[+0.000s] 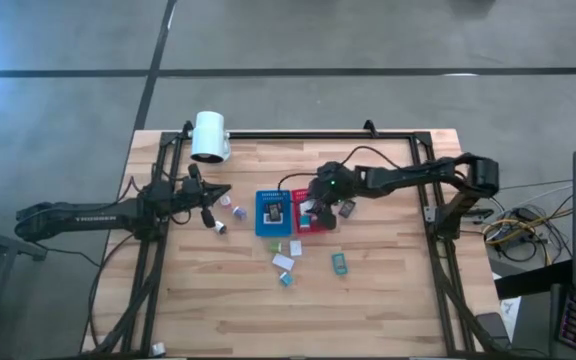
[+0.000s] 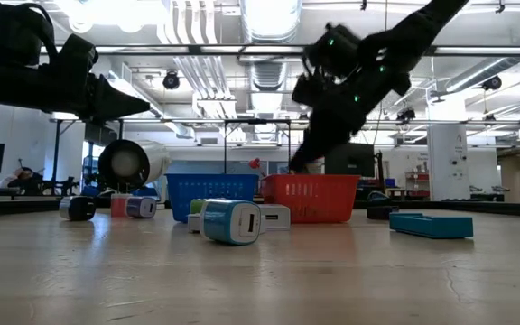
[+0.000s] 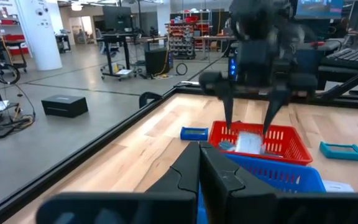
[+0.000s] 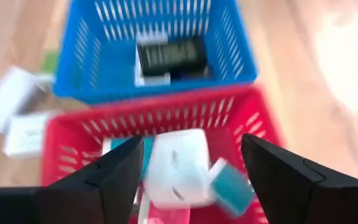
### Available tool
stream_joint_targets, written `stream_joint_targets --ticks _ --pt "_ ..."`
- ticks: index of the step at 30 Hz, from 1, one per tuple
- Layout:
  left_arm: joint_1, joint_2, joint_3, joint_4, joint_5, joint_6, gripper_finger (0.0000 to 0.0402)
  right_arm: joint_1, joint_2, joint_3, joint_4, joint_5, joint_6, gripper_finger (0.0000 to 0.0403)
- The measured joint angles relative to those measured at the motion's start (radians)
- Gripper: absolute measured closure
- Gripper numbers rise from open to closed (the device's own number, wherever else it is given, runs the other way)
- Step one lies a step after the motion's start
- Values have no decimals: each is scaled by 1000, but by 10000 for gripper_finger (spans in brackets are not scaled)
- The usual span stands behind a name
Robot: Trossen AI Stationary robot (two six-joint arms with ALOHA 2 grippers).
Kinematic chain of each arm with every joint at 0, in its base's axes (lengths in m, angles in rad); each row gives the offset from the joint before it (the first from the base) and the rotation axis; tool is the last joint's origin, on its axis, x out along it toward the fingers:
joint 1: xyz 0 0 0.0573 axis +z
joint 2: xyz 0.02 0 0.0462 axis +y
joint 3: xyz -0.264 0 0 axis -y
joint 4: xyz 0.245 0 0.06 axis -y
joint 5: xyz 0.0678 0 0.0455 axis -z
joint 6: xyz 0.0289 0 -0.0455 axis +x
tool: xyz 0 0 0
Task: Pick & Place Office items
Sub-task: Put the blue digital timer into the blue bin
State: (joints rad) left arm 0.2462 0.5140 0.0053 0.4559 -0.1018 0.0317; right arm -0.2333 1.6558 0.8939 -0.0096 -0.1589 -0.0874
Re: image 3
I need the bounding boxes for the black aluminium table frame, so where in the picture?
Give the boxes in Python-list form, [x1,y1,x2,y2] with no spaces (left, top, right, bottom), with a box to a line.
[0,81,358,224]

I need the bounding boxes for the blue plastic basket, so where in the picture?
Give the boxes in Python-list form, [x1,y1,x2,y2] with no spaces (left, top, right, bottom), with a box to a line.
[196,153,326,224]

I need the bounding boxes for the black standing desk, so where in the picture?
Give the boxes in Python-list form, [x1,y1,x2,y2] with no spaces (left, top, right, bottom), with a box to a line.
[95,30,169,82]

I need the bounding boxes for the white round pillar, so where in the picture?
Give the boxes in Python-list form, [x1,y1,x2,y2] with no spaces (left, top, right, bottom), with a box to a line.
[14,0,63,72]

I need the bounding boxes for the red parts bin rack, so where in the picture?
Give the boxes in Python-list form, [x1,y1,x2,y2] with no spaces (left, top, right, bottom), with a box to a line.
[166,11,213,60]

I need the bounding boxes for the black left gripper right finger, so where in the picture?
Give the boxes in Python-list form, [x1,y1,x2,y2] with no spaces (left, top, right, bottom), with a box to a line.
[199,142,358,224]

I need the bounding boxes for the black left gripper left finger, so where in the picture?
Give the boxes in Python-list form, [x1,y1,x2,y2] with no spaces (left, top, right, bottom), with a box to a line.
[35,141,201,224]

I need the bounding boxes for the black rectangular box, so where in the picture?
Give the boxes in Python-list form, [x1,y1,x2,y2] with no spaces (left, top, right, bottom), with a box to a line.
[40,94,89,119]

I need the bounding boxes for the red plastic basket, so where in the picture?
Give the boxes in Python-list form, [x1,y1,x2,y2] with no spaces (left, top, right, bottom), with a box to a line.
[208,120,314,166]

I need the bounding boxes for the black cabinet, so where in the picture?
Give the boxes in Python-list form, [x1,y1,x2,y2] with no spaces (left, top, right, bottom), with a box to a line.
[144,47,171,76]

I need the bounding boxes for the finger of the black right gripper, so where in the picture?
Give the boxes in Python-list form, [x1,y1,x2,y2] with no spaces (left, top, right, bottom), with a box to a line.
[218,88,236,131]
[261,88,292,136]

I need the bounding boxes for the black frame clamp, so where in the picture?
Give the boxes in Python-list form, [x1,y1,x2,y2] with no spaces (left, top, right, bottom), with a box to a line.
[138,91,165,110]

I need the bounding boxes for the large black display screen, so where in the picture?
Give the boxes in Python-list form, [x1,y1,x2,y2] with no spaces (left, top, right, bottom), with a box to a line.
[102,5,134,32]

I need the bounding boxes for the teal USB charger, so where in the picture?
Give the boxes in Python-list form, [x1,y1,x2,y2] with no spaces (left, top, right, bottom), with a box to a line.
[218,140,237,152]

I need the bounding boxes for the teal digital timer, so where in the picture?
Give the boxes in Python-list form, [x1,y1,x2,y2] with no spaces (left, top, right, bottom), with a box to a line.
[318,141,358,162]

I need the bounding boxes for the black cable pile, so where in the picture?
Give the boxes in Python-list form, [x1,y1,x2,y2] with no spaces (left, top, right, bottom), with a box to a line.
[0,83,37,144]

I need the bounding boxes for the dark grey desk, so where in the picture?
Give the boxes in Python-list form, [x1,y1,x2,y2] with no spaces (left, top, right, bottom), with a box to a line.
[296,39,358,97]

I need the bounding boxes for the backlit black keyboard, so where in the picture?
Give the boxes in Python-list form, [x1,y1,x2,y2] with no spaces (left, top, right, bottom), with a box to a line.
[320,47,358,71]

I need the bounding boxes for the blue digital timer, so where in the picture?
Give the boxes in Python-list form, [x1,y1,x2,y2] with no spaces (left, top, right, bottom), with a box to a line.
[180,126,209,142]

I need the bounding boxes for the lit computer monitor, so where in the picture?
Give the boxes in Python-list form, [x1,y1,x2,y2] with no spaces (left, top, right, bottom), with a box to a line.
[295,0,344,20]

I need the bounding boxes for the red handled tool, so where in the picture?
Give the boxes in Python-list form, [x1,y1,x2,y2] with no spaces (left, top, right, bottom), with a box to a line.
[308,40,328,49]

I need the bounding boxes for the white USB charger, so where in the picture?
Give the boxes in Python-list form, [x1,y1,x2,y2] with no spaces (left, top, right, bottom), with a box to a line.
[235,131,264,156]
[321,179,356,194]

